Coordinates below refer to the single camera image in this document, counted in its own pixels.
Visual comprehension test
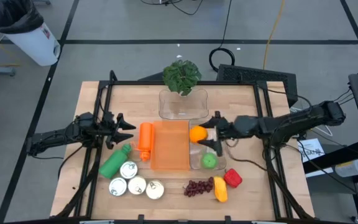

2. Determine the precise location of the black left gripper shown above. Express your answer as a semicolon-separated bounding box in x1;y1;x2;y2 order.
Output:
99;111;137;150

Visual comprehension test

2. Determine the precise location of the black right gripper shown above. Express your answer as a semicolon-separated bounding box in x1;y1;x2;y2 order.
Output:
196;111;260;157

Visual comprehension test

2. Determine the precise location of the orange fruit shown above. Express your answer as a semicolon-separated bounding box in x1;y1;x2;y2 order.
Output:
189;125;208;144

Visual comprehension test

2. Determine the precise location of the orange plastic bottle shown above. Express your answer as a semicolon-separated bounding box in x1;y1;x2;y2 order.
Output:
137;122;154;162

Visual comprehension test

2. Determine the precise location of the bright green apple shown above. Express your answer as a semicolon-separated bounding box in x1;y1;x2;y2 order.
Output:
201;152;219;170

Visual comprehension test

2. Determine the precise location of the green plastic bottle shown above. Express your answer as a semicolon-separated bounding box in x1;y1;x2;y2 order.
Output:
98;144;132;180

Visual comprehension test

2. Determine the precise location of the red bell pepper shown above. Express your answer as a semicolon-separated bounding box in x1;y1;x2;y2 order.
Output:
223;168;243;189

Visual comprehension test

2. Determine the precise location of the red grapes bunch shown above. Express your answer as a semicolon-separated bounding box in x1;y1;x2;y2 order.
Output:
183;176;214;197

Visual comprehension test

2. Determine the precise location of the clear rectangular storage bin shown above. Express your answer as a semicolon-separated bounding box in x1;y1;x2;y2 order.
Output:
188;119;227;170

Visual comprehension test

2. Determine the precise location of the clear bin with wavy rim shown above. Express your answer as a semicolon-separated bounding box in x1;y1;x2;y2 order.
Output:
158;88;209;120

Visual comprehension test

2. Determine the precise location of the orange translucent storage bin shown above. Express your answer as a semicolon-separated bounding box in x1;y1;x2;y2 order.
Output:
150;120;191;171

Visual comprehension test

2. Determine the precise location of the green potted plant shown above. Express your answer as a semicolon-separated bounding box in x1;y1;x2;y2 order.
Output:
162;60;202;96

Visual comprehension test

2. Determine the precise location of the white paper sign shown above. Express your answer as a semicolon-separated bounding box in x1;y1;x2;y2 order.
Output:
297;138;326;163

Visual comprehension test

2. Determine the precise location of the white trash can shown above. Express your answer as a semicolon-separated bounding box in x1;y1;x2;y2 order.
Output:
3;21;61;67

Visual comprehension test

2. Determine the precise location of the white plastic box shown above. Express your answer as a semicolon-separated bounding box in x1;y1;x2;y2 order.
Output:
334;159;358;178

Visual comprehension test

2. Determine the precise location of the black trash bag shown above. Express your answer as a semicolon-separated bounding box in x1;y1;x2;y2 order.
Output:
0;0;45;34

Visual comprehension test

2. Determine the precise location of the black aluminium frame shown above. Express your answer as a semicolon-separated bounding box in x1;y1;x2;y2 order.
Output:
54;70;316;224

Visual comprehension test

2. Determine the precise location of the black coiled cable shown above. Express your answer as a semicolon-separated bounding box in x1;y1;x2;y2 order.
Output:
208;0;236;73

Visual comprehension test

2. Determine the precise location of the white cable bundle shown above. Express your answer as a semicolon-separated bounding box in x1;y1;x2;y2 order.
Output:
290;107;334;138

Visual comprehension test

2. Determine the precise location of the yellow cable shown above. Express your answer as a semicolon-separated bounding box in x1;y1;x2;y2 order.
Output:
262;0;287;70

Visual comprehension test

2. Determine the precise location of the black floor cable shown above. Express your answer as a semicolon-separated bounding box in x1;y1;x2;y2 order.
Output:
140;0;204;16

